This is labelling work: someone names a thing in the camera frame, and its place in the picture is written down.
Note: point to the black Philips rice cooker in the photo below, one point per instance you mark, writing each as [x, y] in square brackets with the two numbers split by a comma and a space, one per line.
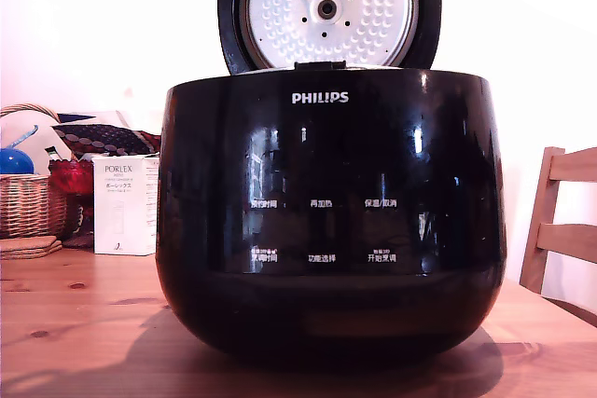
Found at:
[326, 230]

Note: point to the black rice cooker lid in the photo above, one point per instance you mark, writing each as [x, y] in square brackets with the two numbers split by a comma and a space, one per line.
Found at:
[326, 6]

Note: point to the white Porlex box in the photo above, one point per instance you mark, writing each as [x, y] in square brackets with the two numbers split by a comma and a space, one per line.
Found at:
[123, 207]

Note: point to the patterned dark cloth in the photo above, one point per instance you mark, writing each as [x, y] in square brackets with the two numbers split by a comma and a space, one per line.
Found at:
[107, 137]

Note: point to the red glass bowl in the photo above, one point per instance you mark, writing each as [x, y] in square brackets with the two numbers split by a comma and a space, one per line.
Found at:
[70, 176]

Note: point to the wicker basket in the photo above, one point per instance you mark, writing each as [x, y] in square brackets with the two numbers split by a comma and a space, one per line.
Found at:
[28, 204]

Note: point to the wooden chair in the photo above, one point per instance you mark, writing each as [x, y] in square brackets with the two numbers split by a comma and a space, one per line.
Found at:
[566, 235]

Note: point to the cork coaster stack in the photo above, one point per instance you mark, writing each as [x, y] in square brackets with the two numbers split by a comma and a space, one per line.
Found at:
[28, 248]

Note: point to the blue ball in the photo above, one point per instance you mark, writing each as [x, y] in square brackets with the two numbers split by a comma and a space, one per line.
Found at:
[15, 162]

